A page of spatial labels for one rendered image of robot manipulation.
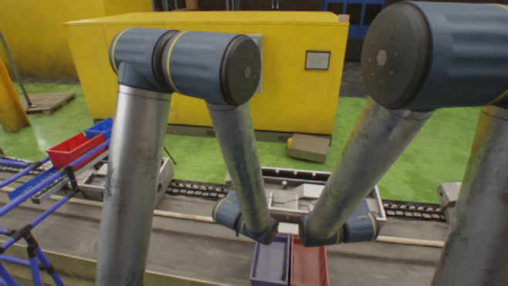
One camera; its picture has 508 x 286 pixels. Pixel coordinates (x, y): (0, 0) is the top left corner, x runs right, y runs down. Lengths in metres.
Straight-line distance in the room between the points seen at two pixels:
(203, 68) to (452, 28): 0.38
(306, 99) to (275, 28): 1.08
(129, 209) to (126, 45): 0.40
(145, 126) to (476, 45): 0.63
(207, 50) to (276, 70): 3.18
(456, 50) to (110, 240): 0.80
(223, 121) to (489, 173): 0.52
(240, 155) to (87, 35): 4.25
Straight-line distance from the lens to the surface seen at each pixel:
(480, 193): 0.61
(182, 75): 0.54
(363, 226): 1.01
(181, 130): 4.47
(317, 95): 3.77
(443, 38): 0.37
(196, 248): 1.78
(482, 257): 0.66
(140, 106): 0.66
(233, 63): 0.49
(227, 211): 1.11
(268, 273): 1.65
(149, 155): 0.69
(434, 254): 2.03
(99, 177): 2.28
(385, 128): 0.47
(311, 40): 3.57
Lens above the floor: 2.16
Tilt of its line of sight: 28 degrees down
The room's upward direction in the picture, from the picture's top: straight up
